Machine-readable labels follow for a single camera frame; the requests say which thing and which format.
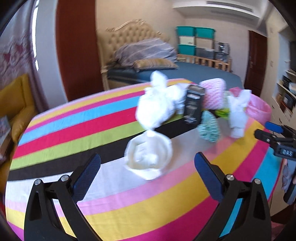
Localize pink foam fruit net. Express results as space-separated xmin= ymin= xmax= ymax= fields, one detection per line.
xmin=199 ymin=78 xmax=226 ymax=110

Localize striped yellow pillow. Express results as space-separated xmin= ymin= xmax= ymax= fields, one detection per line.
xmin=132 ymin=58 xmax=178 ymax=72

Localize grey striped duvet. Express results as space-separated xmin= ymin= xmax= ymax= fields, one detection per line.
xmin=114 ymin=38 xmax=177 ymax=67

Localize white storage box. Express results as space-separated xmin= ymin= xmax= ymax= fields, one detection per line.
xmin=179 ymin=36 xmax=195 ymax=46

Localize white plastic bag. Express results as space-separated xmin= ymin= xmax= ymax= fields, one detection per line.
xmin=135 ymin=71 xmax=189 ymax=130

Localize teal storage bin left top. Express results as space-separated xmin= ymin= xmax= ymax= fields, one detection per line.
xmin=176 ymin=26 xmax=195 ymax=37

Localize white paper towel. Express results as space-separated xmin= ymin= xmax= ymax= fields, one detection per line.
xmin=227 ymin=89 xmax=251 ymax=138

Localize teal storage bin lower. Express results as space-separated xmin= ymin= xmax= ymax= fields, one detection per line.
xmin=178 ymin=44 xmax=196 ymax=56

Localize dark wooden door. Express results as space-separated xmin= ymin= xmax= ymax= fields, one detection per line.
xmin=244 ymin=31 xmax=267 ymax=97

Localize right hand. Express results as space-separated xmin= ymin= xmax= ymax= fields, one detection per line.
xmin=281 ymin=159 xmax=296 ymax=192

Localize yellow armchair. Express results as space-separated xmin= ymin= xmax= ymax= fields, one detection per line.
xmin=1 ymin=74 xmax=37 ymax=195

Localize green snack wrapper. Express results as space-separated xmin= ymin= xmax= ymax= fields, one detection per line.
xmin=215 ymin=108 xmax=230 ymax=119

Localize wooden crib rail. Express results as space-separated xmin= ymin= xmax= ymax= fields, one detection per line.
xmin=177 ymin=54 xmax=232 ymax=72

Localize black DORMI carton box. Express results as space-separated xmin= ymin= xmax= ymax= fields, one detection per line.
xmin=183 ymin=84 xmax=205 ymax=127

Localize striped colourful tablecloth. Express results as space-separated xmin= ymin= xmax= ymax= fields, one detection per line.
xmin=5 ymin=84 xmax=281 ymax=240

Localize blue bed mattress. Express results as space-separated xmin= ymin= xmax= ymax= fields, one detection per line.
xmin=107 ymin=62 xmax=243 ymax=90

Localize pink floral curtain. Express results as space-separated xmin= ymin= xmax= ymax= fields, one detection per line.
xmin=1 ymin=1 xmax=48 ymax=112

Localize houndstooth black white bag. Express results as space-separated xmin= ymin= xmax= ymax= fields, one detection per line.
xmin=214 ymin=41 xmax=230 ymax=55

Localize teal storage bin right top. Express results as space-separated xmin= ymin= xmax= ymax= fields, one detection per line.
xmin=195 ymin=27 xmax=216 ymax=39

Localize white wardrobe shelving unit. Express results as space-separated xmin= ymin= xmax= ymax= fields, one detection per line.
xmin=261 ymin=14 xmax=296 ymax=130

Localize beige storage box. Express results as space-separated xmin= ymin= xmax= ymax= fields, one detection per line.
xmin=195 ymin=38 xmax=214 ymax=49

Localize beige tufted headboard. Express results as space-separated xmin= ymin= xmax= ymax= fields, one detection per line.
xmin=96 ymin=19 xmax=170 ymax=90

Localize pink-lined trash bin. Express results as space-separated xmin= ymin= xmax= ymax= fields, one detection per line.
xmin=229 ymin=87 xmax=271 ymax=125

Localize grey clear storage bin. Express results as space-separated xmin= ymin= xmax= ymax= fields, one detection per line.
xmin=196 ymin=47 xmax=215 ymax=59

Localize teal storage bin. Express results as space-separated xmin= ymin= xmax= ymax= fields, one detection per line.
xmin=195 ymin=27 xmax=216 ymax=39
xmin=176 ymin=26 xmax=195 ymax=37
xmin=178 ymin=44 xmax=196 ymax=56

